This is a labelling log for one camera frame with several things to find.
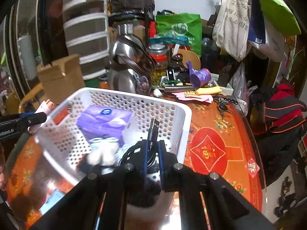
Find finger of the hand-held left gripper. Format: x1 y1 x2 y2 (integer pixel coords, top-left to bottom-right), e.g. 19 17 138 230
14 112 48 132
10 111 37 121

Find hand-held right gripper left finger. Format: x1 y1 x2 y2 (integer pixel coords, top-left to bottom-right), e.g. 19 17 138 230
29 139 154 230

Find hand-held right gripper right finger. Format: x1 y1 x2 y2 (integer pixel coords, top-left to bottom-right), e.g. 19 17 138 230
157 140 276 230

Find pink white sock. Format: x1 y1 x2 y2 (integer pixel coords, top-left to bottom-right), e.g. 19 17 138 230
27 99 56 135

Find black cable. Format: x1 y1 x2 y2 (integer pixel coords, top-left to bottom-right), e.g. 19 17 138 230
119 118 161 173

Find white fluffy glove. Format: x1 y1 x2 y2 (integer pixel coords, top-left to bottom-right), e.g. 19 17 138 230
87 141 119 168

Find white perforated plastic basket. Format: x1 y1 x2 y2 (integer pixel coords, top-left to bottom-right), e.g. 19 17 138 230
34 87 192 186

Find purple tissue pack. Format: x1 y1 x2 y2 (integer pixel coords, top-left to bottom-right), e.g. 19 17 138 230
76 105 135 146

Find person's left hand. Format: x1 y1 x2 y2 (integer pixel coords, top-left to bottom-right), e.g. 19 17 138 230
0 144 7 191

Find wooden chair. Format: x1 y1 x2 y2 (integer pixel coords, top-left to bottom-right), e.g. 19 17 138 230
19 84 48 113
171 48 201 70

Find black white fuzzy cloth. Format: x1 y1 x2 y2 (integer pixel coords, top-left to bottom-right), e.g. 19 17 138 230
126 170 180 230

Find cardboard box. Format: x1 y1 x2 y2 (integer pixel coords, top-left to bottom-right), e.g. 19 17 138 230
37 54 85 104

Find red printed tablecloth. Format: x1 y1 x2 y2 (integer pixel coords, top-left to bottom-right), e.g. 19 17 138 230
5 86 264 230

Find pink papers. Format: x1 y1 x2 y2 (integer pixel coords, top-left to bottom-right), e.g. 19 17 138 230
171 91 214 103

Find bunch of keys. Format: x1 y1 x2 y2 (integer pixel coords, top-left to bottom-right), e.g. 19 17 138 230
213 97 234 118

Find steel kettle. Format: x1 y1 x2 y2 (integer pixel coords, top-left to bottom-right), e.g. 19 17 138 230
107 23 154 96

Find yellow cloth roll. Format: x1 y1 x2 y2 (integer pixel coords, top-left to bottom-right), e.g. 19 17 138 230
195 86 222 95

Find glass jar red lid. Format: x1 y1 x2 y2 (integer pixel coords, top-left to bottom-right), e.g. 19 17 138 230
147 44 171 87

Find purple plastic scoop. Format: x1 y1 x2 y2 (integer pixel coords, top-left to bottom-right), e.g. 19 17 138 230
186 61 212 90

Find white tray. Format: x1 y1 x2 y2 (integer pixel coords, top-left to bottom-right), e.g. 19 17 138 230
158 73 234 96

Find stacked plastic drawers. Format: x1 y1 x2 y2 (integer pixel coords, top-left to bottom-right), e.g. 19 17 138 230
62 0 111 79

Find dark mirrored cabinet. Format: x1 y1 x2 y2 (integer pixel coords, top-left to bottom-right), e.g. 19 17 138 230
0 0 68 96

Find clear plastic bag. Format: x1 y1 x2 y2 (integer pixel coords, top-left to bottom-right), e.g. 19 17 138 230
230 62 251 115

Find black coat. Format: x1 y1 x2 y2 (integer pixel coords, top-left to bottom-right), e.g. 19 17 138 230
252 125 305 185

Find dark plastic bottle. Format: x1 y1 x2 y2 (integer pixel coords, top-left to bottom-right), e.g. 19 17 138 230
201 37 216 60

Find black shoe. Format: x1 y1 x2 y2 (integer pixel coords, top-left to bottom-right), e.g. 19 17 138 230
273 176 298 218

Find red black striped jacket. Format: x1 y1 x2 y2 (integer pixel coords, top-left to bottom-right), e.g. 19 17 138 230
262 84 307 135

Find green shopping bag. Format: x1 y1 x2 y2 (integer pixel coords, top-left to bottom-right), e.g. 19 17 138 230
155 13 202 58

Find white hanging bag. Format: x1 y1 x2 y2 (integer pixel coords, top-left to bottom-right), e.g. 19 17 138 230
249 24 286 63

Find canvas tote bag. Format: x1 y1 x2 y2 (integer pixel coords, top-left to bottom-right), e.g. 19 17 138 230
212 0 252 61

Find blue hanging bag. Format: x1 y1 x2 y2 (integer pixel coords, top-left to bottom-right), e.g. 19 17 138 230
247 0 267 45

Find bright green hanging bag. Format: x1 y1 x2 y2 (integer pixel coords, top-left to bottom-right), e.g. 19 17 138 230
249 0 302 37

